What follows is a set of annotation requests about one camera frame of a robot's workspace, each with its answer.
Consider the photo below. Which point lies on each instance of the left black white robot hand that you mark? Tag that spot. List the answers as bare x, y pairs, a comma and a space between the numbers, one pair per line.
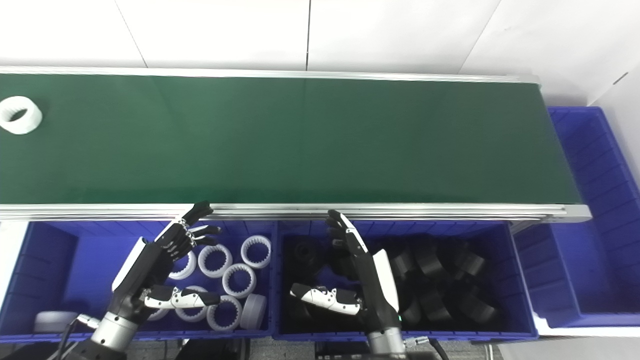
150, 265

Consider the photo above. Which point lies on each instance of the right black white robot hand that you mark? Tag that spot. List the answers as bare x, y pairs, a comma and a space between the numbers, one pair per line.
377, 295

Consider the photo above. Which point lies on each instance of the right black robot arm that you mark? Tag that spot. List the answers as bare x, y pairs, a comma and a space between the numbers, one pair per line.
386, 342

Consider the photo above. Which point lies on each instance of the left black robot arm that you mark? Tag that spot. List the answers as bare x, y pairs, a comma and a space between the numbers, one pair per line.
112, 332

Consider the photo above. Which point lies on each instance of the blue bin with white rings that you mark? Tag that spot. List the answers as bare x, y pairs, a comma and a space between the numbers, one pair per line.
95, 260

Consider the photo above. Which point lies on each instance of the green conveyor belt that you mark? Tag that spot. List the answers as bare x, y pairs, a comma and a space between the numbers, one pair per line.
300, 140
400, 211

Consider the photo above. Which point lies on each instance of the blue bin with black parts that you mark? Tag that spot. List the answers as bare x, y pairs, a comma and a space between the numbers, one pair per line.
505, 280

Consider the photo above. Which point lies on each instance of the empty blue plastic bin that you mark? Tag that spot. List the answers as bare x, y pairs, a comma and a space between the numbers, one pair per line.
600, 200

